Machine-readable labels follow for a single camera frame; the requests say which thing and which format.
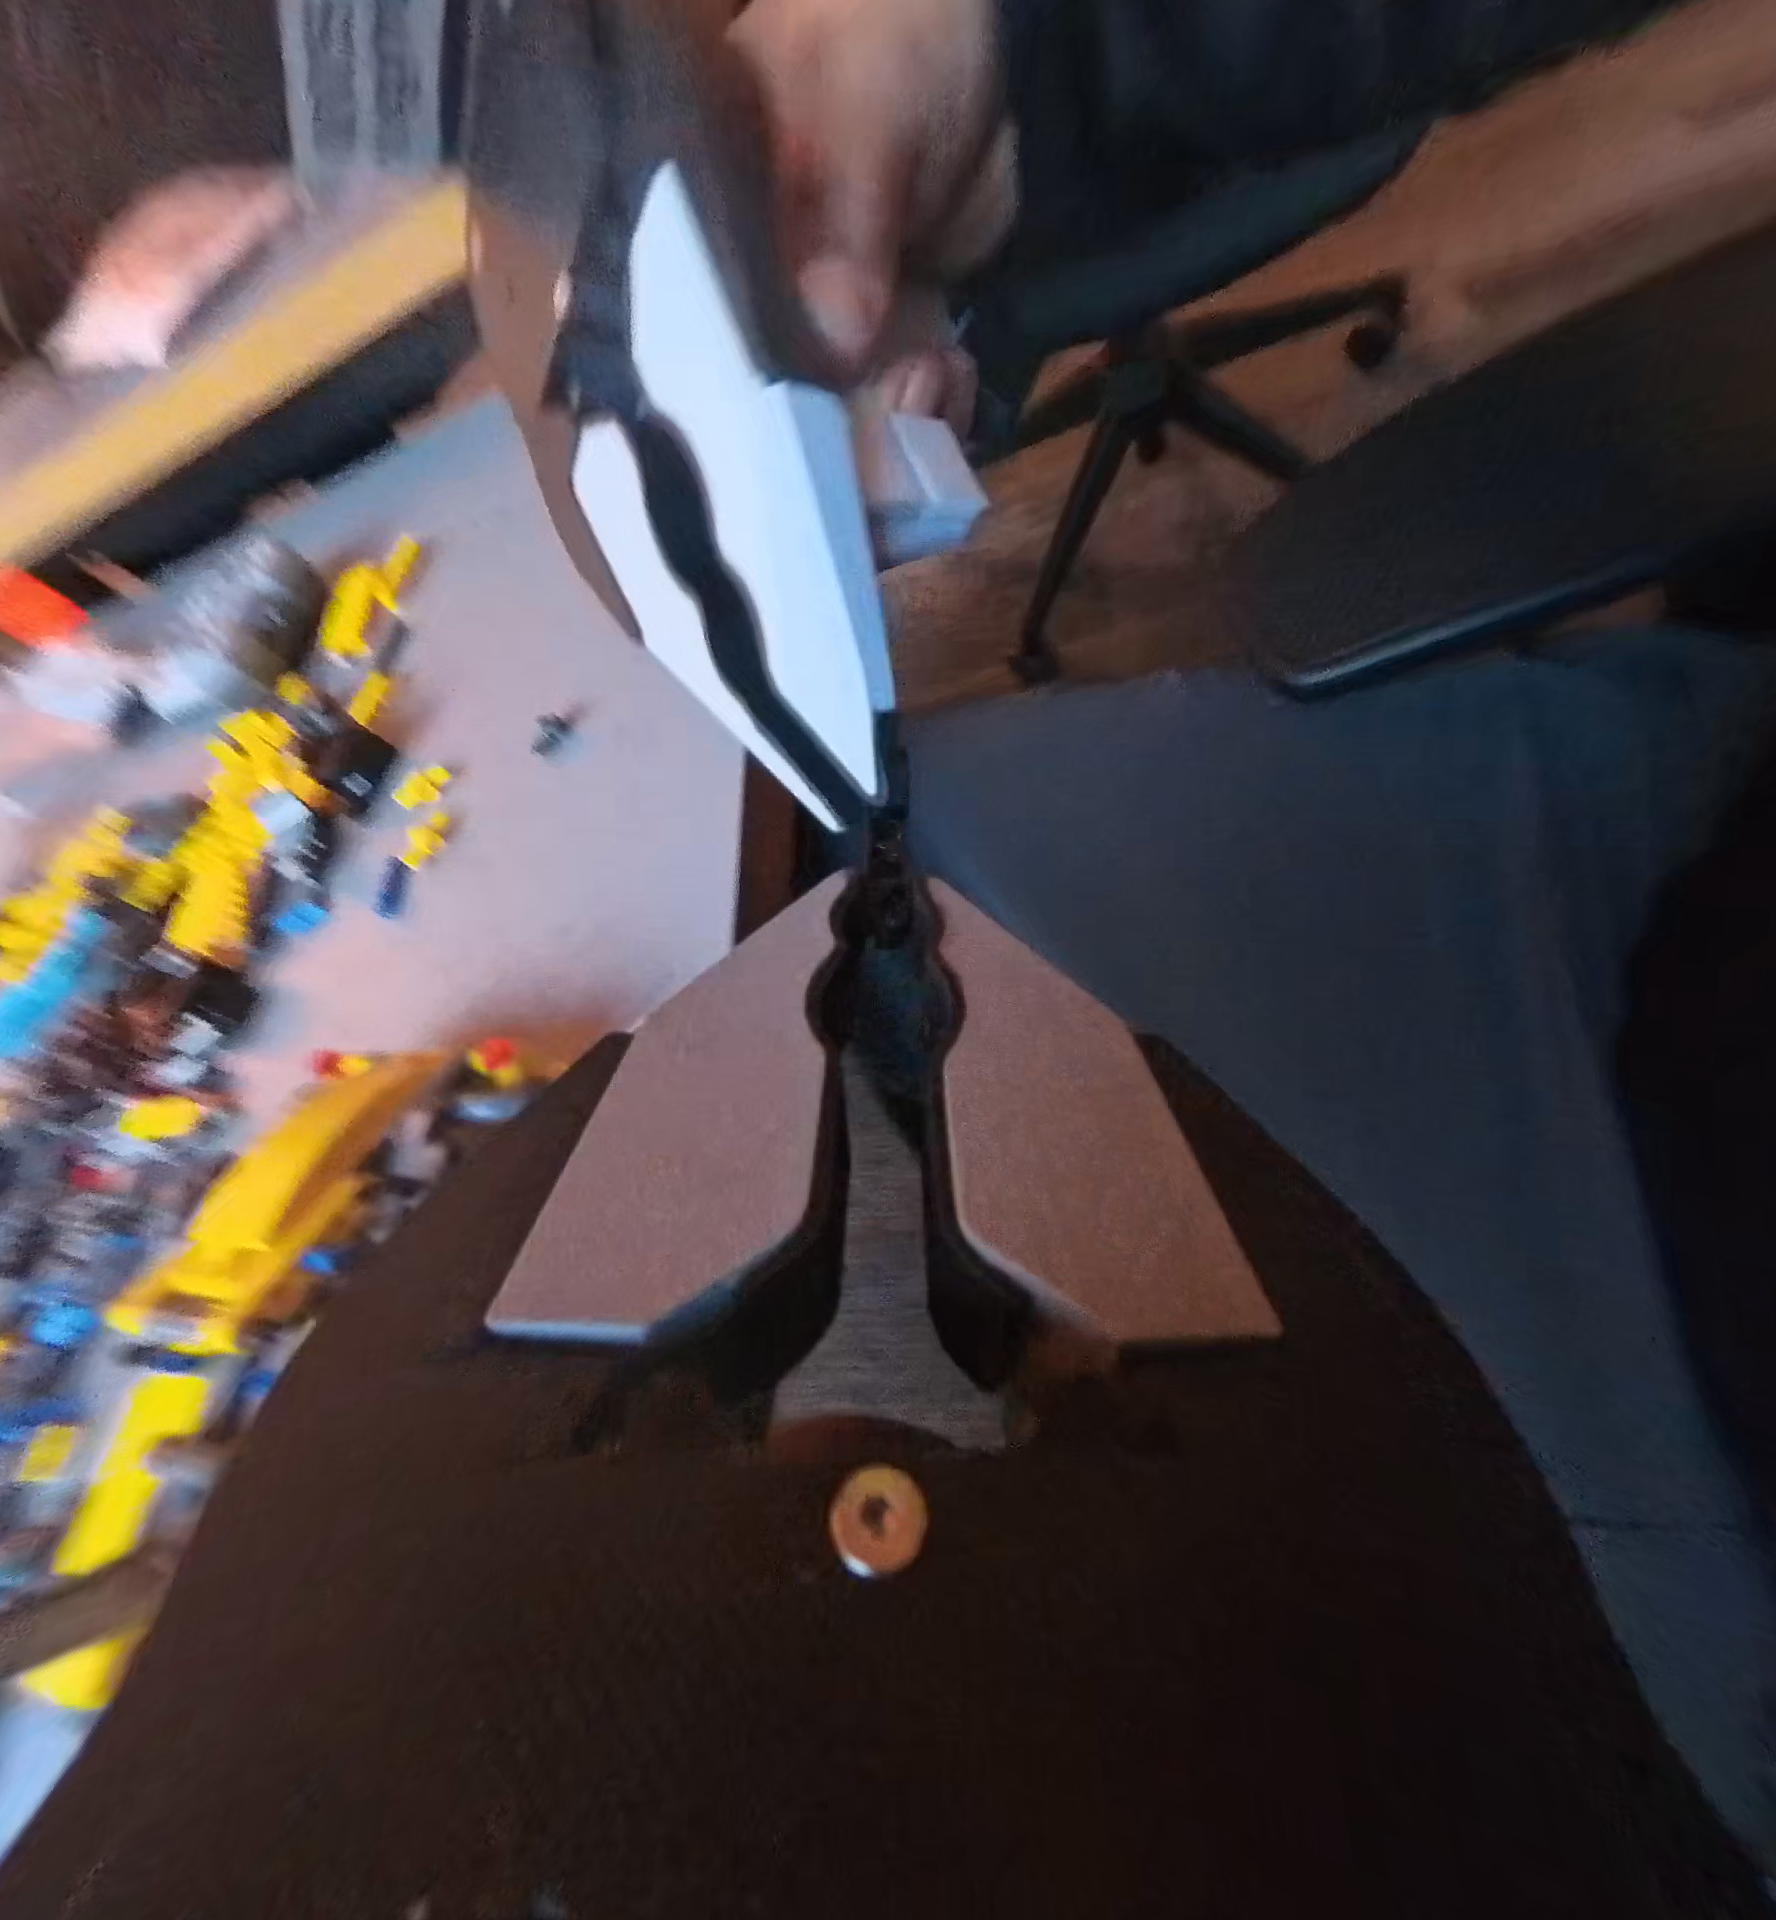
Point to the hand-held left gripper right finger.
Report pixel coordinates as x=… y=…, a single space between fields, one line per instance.
x=1096 y=1186

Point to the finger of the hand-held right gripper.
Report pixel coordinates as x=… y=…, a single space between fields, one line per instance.
x=784 y=542
x=649 y=556

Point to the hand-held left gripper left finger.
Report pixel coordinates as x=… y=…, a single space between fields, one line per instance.
x=677 y=1186

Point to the black brick beam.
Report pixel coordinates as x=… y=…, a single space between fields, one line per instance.
x=888 y=960

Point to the person's right hand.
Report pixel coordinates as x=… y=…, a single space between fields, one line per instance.
x=888 y=151

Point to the small black brick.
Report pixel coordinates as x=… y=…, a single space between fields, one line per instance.
x=555 y=732

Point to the yellow brick pin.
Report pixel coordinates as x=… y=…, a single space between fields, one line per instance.
x=429 y=833
x=423 y=787

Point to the person's legs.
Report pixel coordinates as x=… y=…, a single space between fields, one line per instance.
x=1276 y=902

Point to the yellow brick toy vehicle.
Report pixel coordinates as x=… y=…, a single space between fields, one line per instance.
x=289 y=1186

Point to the paper sheet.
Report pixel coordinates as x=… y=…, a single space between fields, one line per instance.
x=168 y=271

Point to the blue brick pin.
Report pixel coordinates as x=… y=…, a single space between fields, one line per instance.
x=394 y=884

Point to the grey brick battery box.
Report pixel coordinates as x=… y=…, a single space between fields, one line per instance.
x=227 y=614

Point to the wood-edged table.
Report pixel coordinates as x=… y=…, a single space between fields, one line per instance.
x=199 y=406

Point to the pile of small brick pieces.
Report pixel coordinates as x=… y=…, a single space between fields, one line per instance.
x=227 y=840

